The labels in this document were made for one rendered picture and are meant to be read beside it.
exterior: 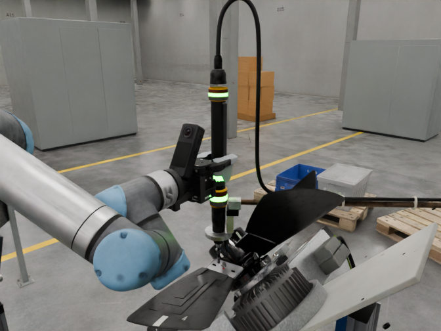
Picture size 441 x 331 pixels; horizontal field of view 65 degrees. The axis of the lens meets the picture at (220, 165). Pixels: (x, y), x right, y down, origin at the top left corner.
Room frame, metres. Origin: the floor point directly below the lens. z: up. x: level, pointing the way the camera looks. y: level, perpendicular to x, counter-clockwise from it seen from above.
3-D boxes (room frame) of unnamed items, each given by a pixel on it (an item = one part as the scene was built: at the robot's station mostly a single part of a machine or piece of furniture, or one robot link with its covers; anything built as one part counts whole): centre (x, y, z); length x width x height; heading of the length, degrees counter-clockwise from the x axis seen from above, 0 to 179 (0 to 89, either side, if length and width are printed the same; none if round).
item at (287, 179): (3.88, -0.97, 0.25); 0.60 x 0.41 x 0.22; 141
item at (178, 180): (0.69, 0.07, 1.48); 0.12 x 0.08 x 0.09; 143
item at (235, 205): (0.78, -0.01, 1.35); 0.09 x 0.07 x 0.10; 88
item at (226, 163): (0.72, 0.01, 1.50); 0.09 x 0.05 x 0.02; 133
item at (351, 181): (3.57, -1.37, 0.31); 0.60 x 0.42 x 0.33; 141
